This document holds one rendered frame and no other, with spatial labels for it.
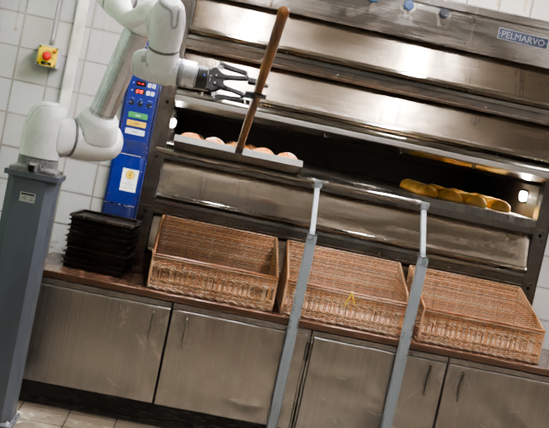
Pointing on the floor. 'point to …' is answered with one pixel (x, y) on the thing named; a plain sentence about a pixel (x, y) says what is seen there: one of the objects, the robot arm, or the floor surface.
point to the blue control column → (128, 168)
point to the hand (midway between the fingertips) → (257, 89)
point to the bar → (309, 273)
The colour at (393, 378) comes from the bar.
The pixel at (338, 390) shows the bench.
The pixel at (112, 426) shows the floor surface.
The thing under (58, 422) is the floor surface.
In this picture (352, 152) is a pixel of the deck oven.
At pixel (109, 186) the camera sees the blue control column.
